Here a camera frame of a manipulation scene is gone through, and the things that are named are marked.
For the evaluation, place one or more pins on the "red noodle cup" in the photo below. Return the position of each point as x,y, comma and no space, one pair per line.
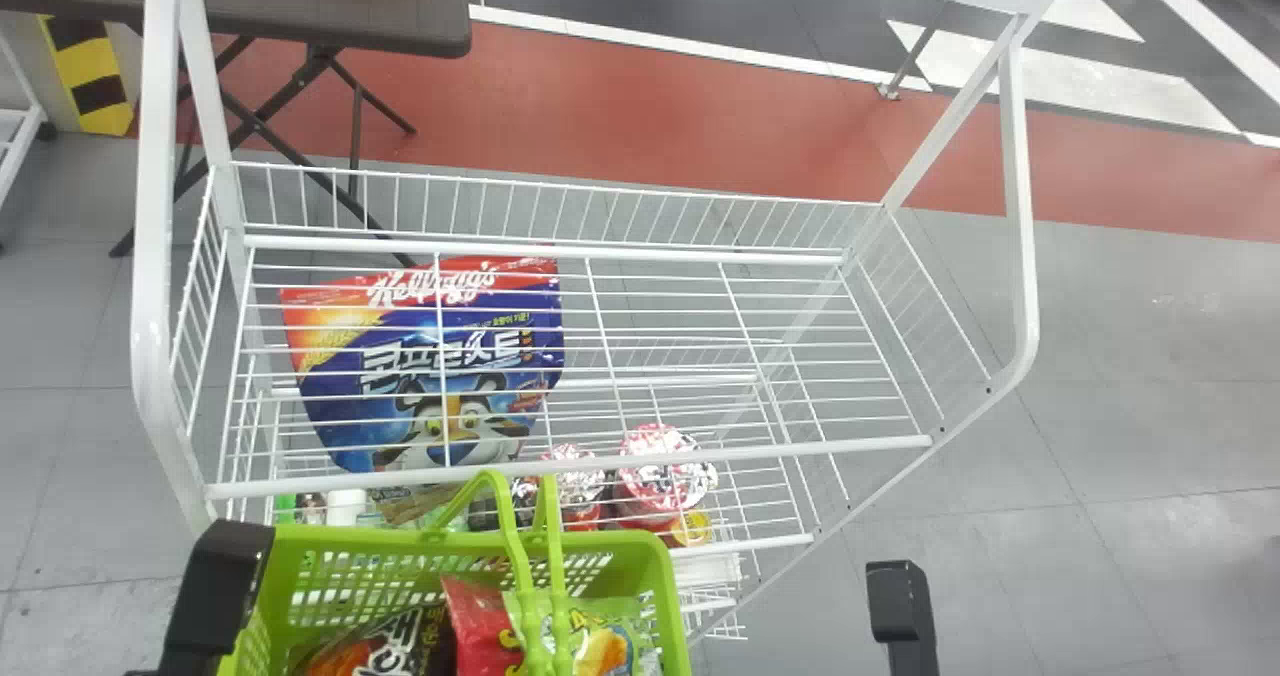
575,481
660,481

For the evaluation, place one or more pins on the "yellow can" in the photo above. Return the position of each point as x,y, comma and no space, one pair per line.
692,528

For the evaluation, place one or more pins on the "blue cereal bag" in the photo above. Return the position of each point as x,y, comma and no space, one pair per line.
400,356

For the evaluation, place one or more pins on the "green snack packet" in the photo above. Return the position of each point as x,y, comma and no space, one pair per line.
605,646

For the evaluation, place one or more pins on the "green basket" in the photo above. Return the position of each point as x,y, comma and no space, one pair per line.
400,566

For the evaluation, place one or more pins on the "white bottle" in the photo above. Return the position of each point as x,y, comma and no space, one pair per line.
346,508

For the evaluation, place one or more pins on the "red snack packet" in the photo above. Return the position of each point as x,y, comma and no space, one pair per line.
478,628

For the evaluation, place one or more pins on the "green bottle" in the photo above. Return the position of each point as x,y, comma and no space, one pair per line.
285,509

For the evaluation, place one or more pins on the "black snack packet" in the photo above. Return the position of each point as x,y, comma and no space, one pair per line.
385,651

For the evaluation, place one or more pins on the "dark side table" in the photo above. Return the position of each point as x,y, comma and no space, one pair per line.
330,1

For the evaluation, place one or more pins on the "yellow black striped post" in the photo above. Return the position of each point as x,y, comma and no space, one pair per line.
92,76

